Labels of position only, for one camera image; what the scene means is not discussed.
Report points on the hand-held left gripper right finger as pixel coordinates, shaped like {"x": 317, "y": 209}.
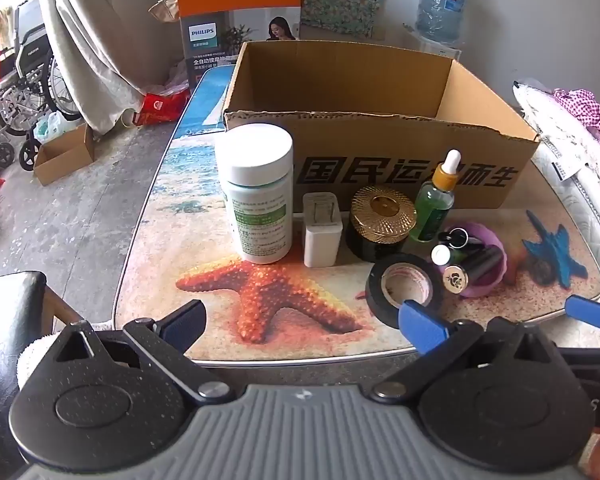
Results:
{"x": 420, "y": 325}

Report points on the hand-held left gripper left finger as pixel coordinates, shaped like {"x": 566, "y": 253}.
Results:
{"x": 185, "y": 317}

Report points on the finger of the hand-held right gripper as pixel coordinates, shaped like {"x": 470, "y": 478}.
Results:
{"x": 587, "y": 310}

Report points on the black tape roll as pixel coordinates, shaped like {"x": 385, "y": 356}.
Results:
{"x": 380, "y": 280}

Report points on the purple cup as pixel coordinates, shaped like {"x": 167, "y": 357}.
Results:
{"x": 480, "y": 289}

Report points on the black tube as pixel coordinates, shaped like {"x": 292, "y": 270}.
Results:
{"x": 485, "y": 262}

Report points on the green dropper bottle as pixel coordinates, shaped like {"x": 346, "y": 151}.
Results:
{"x": 432, "y": 210}

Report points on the black jar with gold lid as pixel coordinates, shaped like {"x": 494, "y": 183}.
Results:
{"x": 380, "y": 210}

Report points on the white charger plug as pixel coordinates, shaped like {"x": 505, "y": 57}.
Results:
{"x": 322, "y": 240}

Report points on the white pill bottle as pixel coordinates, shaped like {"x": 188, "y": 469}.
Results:
{"x": 255, "y": 200}

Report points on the large cardboard box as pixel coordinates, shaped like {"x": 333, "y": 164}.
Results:
{"x": 380, "y": 160}

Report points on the white mattress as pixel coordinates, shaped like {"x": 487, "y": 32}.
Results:
{"x": 570, "y": 170}

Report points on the black stool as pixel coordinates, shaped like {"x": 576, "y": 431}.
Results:
{"x": 10, "y": 310}

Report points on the pink checkered cloth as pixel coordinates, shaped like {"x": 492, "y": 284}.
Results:
{"x": 590, "y": 115}

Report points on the small cardboard box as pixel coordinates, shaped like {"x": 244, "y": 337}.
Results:
{"x": 60, "y": 155}

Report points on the red bag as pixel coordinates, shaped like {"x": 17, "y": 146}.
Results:
{"x": 157, "y": 107}

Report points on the white plastic bag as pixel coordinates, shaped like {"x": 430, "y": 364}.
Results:
{"x": 55, "y": 127}

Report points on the beige curtain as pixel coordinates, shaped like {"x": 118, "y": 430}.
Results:
{"x": 95, "y": 50}

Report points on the wheelchair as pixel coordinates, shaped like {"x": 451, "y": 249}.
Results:
{"x": 25, "y": 70}

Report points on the brown paper bag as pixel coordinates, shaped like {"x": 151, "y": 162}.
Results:
{"x": 165, "y": 10}

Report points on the blue water jug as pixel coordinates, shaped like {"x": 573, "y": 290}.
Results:
{"x": 440, "y": 10}

